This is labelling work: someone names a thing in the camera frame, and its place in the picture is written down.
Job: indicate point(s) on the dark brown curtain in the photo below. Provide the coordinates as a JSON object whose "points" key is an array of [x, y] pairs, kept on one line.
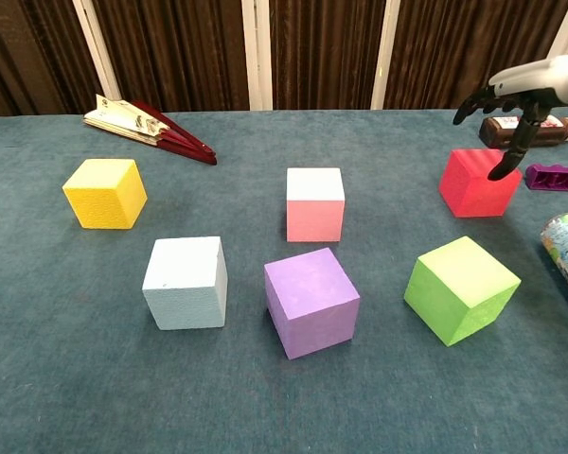
{"points": [[180, 47]]}

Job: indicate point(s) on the pink foam cube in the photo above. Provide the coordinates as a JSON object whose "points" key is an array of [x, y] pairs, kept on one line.
{"points": [[314, 217]]}

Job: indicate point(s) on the green foam cube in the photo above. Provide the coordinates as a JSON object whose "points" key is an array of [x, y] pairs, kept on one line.
{"points": [[454, 288]]}

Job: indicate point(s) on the red and white folding fan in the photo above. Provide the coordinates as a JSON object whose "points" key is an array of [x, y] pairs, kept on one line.
{"points": [[137, 125]]}

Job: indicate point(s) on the purple plastic block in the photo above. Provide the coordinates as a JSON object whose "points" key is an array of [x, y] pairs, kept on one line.
{"points": [[551, 179]]}

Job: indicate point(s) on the yellow foam cube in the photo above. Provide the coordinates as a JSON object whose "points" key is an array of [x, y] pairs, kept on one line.
{"points": [[97, 205]]}

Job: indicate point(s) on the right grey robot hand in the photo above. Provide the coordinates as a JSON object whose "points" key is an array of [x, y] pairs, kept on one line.
{"points": [[535, 78]]}

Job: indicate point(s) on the brown bottle with white cap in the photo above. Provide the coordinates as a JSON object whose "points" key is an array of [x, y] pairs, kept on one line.
{"points": [[497, 134]]}

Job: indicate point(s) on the light blue foam cube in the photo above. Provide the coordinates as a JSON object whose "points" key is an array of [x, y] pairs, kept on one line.
{"points": [[182, 302]]}

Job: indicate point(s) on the purple foam cube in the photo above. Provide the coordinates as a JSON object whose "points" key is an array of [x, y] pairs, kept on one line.
{"points": [[312, 307]]}

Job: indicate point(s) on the red foam cube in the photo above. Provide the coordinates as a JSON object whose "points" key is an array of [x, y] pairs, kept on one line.
{"points": [[473, 194]]}

